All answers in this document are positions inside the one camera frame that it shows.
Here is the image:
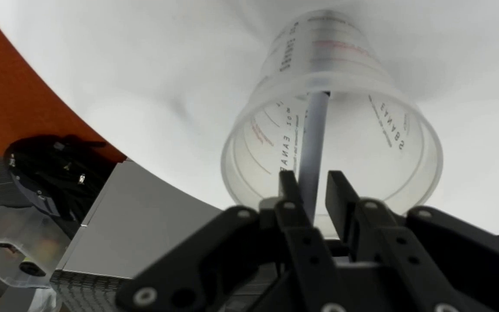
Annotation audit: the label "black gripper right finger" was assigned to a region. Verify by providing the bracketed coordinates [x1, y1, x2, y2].
[325, 172, 499, 312]

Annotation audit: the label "clear plastic measuring cup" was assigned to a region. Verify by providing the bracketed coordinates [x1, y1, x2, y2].
[221, 9, 441, 214]

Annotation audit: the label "grey metal box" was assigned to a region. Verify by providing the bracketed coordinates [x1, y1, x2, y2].
[51, 160, 219, 312]

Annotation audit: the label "black capped grey pen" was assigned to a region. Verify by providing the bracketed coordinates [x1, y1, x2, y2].
[297, 92, 329, 220]

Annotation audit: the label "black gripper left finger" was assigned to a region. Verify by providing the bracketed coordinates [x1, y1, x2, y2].
[115, 172, 348, 312]

